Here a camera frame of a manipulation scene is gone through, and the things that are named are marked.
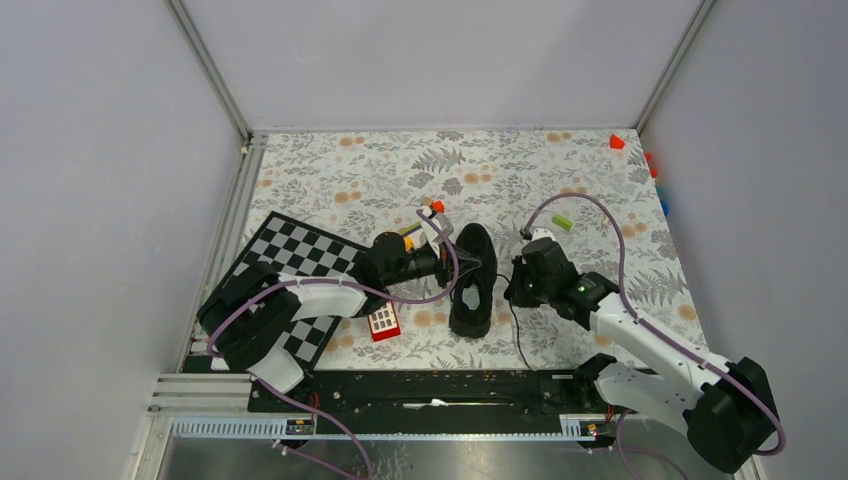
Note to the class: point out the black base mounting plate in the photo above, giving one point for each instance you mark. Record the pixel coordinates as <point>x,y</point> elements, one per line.
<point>452,402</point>

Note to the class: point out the black sneaker shoe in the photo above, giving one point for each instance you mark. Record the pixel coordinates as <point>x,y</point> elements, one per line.
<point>472,298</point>

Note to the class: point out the multicolour toy brick stack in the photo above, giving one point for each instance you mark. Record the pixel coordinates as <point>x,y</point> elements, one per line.
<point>407,236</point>

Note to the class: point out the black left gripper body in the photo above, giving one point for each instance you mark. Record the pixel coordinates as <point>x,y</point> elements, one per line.
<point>444,265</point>

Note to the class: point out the floral patterned table mat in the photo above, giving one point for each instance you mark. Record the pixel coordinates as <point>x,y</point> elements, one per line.
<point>357,185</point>

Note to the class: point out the red triangular block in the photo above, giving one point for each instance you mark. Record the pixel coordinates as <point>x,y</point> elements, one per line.
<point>616,143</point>

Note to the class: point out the red toy calculator block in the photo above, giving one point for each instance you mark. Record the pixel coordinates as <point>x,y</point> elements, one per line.
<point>384,323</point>

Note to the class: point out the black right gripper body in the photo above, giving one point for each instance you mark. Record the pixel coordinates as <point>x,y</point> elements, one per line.
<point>526,291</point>

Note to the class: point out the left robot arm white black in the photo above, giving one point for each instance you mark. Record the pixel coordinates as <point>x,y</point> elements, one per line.
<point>262,319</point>

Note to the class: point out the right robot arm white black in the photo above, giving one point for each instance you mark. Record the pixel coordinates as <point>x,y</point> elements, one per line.
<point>725,409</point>

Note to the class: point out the green rectangular block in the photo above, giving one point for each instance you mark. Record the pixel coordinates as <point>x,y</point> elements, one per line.
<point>562,222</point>

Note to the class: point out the black shoelace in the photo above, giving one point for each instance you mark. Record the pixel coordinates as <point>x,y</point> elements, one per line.
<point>516,324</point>

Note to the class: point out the orange red toy piece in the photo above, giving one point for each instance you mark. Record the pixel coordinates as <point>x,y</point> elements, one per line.
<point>651,165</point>

